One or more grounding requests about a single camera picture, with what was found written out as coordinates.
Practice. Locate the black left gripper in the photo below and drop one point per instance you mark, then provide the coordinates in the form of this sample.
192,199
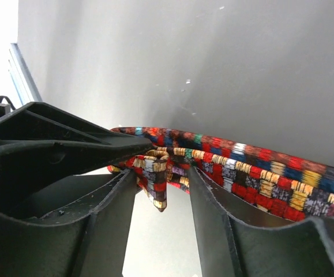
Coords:
40,144

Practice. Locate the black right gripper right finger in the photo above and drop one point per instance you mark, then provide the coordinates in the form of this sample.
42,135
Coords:
235,238

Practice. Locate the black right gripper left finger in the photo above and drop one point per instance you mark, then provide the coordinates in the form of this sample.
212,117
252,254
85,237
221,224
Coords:
84,237

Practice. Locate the red multicolour checked tie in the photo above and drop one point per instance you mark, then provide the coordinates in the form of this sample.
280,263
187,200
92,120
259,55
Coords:
283,185

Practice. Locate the aluminium frame rail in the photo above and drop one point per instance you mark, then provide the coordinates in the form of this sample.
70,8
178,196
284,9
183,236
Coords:
22,79

